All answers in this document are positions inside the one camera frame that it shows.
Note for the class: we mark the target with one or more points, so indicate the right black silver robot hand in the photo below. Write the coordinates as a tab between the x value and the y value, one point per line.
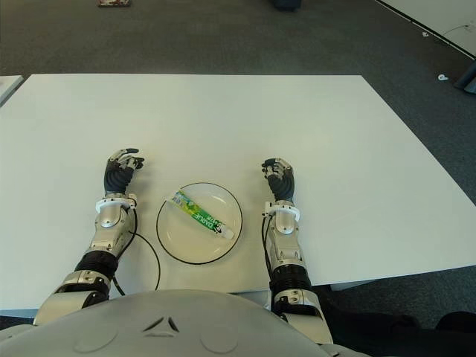
280	180

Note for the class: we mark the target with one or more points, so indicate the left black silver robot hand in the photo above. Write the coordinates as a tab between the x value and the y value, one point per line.
119	175

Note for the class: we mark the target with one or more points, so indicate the green white toothpaste tube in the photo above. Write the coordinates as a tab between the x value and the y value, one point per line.
201	215

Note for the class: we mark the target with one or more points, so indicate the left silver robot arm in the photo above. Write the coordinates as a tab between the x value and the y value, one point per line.
100	241

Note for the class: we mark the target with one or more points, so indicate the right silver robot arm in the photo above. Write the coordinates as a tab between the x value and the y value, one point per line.
288	253

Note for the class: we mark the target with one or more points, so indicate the white plate with black rim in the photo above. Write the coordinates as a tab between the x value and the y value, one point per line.
193	249

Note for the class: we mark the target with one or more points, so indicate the white side table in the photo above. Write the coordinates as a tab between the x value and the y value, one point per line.
7	85

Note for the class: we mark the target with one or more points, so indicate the grey robot torso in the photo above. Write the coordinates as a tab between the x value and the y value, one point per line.
167	327

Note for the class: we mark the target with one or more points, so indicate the red white flat box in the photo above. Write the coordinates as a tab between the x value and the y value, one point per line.
113	2

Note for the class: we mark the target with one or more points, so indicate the small white floor object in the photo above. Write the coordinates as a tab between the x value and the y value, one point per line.
442	77

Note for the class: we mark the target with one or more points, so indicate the dark grey chair base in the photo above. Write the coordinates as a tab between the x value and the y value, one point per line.
468	77

